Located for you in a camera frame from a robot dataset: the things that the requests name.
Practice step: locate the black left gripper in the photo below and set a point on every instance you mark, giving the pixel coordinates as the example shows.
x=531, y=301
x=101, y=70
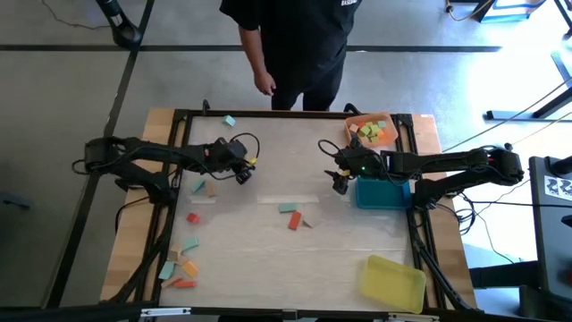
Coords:
x=225, y=154

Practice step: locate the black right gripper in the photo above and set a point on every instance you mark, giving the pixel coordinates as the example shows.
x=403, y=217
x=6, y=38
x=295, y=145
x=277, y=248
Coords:
x=362, y=163

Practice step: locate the lime green wooden cube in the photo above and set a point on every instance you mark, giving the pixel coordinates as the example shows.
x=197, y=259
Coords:
x=375, y=129

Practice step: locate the teal wooden block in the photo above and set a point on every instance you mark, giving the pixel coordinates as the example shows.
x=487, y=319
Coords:
x=198, y=185
x=167, y=270
x=190, y=243

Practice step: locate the small red block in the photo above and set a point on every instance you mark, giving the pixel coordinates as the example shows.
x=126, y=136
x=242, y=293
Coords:
x=193, y=218

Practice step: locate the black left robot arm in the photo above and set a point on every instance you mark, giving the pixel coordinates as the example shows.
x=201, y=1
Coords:
x=134, y=152

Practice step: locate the person's forearm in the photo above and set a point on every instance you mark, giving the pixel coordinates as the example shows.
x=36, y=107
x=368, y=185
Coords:
x=252, y=49

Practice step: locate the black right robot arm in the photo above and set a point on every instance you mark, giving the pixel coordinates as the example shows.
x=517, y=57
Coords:
x=447, y=161

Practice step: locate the tan wooden cube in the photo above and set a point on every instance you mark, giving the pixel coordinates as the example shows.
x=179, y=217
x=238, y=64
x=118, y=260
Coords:
x=354, y=128

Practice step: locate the teal plastic bin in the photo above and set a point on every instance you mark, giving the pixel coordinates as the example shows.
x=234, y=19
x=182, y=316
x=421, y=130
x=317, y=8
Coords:
x=384, y=194

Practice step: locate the small teal wooden cube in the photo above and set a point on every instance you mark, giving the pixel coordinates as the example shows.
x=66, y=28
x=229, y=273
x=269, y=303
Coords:
x=382, y=124

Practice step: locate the black table clamp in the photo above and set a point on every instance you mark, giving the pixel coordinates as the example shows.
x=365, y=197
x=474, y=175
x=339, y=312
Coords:
x=206, y=106
x=349, y=107

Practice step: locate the tan wooden wedge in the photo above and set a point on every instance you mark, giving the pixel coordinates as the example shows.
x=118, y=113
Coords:
x=308, y=222

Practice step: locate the person's hand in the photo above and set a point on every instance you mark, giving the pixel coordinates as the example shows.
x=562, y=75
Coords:
x=264, y=84

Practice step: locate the sage green flat block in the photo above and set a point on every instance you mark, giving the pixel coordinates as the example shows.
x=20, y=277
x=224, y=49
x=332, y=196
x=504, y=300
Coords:
x=288, y=207

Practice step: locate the red-orange flat block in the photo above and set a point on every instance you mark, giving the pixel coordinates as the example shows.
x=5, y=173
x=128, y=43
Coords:
x=294, y=220

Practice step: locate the yellow plastic bin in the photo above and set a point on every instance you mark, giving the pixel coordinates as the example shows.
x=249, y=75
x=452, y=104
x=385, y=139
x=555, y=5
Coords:
x=392, y=283

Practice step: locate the person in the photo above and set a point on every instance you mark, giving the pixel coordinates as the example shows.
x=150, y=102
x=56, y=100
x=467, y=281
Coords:
x=304, y=44

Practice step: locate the long red wooden block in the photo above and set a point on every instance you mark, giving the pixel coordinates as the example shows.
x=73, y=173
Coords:
x=185, y=284

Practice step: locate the long tan wooden block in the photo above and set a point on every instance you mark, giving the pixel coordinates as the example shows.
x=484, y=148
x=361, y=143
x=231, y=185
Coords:
x=172, y=281

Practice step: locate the black stand base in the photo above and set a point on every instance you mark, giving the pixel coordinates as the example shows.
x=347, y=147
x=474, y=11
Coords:
x=125, y=33

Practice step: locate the black stand legs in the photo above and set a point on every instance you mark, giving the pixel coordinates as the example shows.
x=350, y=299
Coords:
x=514, y=115

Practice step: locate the black-and-white marker sticker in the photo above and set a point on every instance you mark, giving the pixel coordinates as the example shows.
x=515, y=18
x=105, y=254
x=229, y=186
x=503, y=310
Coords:
x=558, y=188

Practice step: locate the blue box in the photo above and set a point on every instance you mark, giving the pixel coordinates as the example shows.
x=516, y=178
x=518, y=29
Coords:
x=500, y=19

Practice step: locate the black equipment cart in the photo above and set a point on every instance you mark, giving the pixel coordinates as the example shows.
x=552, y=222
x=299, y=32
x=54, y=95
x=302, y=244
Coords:
x=552, y=250

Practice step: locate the grey floor object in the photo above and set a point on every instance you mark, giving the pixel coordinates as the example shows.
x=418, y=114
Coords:
x=15, y=201

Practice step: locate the black table frame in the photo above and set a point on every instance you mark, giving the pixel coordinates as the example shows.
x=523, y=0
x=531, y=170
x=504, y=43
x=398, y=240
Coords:
x=250, y=113

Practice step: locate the silver bracket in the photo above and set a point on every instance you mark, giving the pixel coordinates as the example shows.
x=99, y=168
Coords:
x=165, y=311

